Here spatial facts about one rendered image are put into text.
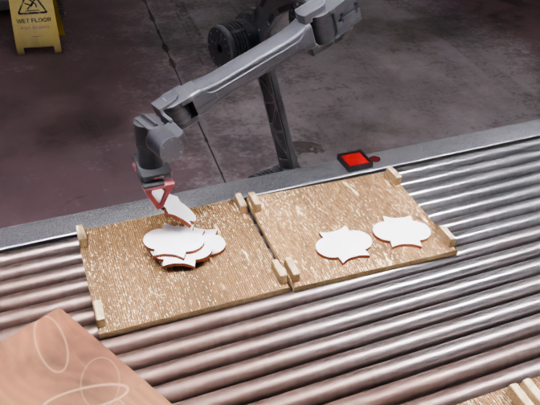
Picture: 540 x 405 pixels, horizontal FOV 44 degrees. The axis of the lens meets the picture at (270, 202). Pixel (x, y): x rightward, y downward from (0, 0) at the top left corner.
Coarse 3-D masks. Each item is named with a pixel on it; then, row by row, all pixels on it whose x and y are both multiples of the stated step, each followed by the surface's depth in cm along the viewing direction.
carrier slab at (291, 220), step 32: (288, 192) 174; (320, 192) 174; (352, 192) 175; (384, 192) 175; (288, 224) 163; (320, 224) 163; (352, 224) 164; (288, 256) 154; (320, 256) 154; (384, 256) 154; (416, 256) 154
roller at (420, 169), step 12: (516, 144) 199; (528, 144) 199; (456, 156) 193; (468, 156) 193; (480, 156) 194; (492, 156) 195; (504, 156) 196; (408, 168) 187; (420, 168) 188; (432, 168) 189; (444, 168) 190; (60, 240) 160; (72, 240) 160; (12, 252) 156; (24, 252) 156; (36, 252) 156; (48, 252) 157; (60, 252) 158; (0, 264) 154
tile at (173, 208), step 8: (152, 192) 150; (160, 192) 154; (160, 200) 150; (168, 200) 154; (176, 200) 158; (168, 208) 150; (176, 208) 153; (184, 208) 157; (168, 216) 148; (176, 216) 150; (184, 216) 153; (192, 216) 157; (184, 224) 152
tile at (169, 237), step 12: (168, 228) 155; (180, 228) 155; (192, 228) 155; (144, 240) 151; (156, 240) 151; (168, 240) 152; (180, 240) 152; (192, 240) 152; (156, 252) 148; (168, 252) 148; (180, 252) 148; (192, 252) 149
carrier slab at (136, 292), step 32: (128, 224) 162; (160, 224) 162; (192, 224) 163; (224, 224) 163; (96, 256) 153; (128, 256) 153; (224, 256) 153; (256, 256) 153; (96, 288) 144; (128, 288) 144; (160, 288) 144; (192, 288) 145; (224, 288) 145; (256, 288) 145; (288, 288) 146; (128, 320) 137; (160, 320) 137
